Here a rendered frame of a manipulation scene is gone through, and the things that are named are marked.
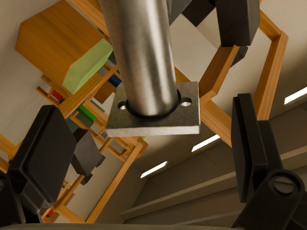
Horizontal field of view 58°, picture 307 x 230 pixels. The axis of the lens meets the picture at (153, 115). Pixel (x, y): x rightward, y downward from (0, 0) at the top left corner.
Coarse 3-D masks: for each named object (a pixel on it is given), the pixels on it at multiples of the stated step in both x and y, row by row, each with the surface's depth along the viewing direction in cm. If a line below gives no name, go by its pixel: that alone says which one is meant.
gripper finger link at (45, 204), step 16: (48, 112) 13; (32, 128) 12; (48, 128) 13; (64, 128) 14; (32, 144) 12; (48, 144) 13; (64, 144) 14; (16, 160) 11; (32, 160) 11; (48, 160) 13; (64, 160) 14; (16, 176) 11; (32, 176) 11; (48, 176) 13; (64, 176) 14; (32, 192) 12; (48, 192) 12; (32, 208) 12
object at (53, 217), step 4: (60, 192) 995; (64, 192) 1003; (72, 196) 1011; (68, 200) 998; (64, 204) 985; (44, 208) 946; (40, 212) 935; (44, 212) 941; (56, 212) 961; (52, 216) 948; (56, 216) 955; (52, 220) 943
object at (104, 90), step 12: (96, 72) 593; (108, 72) 549; (48, 84) 481; (108, 84) 550; (48, 96) 507; (60, 96) 509; (96, 96) 555; (108, 96) 540; (96, 120) 494; (120, 144) 505; (144, 144) 536; (120, 156) 534
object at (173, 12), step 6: (168, 0) 14; (174, 0) 16; (180, 0) 16; (186, 0) 16; (168, 6) 14; (174, 6) 16; (180, 6) 16; (186, 6) 16; (168, 12) 14; (174, 12) 16; (180, 12) 16; (174, 18) 17
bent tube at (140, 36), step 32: (128, 0) 11; (160, 0) 12; (128, 32) 12; (160, 32) 13; (128, 64) 14; (160, 64) 14; (128, 96) 16; (160, 96) 15; (192, 96) 17; (128, 128) 16; (160, 128) 16; (192, 128) 15
